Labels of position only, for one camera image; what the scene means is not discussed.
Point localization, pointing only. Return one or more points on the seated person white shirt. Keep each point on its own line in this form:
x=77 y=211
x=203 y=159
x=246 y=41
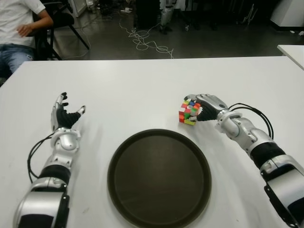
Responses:
x=14 y=16

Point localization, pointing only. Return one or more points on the white cabinet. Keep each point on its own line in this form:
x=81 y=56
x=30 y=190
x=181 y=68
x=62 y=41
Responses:
x=78 y=7

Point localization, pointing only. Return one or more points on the small white floor object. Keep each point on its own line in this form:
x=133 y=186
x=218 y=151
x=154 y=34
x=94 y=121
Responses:
x=300 y=33

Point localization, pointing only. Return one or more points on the white power strip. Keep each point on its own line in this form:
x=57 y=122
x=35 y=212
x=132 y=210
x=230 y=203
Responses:
x=127 y=10

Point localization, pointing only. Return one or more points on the dark brown round plate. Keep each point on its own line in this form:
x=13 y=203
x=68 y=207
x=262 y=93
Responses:
x=159 y=180

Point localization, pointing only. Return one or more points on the black cabinet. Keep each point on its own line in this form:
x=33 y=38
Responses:
x=147 y=14

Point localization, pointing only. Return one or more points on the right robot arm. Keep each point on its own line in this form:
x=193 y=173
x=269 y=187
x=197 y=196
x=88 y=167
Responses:
x=266 y=149

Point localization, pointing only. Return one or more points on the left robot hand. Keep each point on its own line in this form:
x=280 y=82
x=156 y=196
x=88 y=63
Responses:
x=63 y=118

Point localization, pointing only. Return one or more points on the multicoloured Rubik's cube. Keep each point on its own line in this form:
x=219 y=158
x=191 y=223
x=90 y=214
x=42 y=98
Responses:
x=186 y=114

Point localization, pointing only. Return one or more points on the white side table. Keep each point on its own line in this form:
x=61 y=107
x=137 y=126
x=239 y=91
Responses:
x=294 y=53

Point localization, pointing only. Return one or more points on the black office chair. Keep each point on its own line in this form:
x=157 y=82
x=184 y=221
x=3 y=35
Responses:
x=63 y=19

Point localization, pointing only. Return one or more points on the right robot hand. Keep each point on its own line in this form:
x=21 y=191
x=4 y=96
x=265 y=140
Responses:
x=211 y=107

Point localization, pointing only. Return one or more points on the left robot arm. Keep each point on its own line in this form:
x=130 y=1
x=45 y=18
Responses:
x=64 y=142

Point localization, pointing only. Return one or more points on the white machine housing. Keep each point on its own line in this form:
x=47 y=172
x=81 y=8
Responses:
x=289 y=14

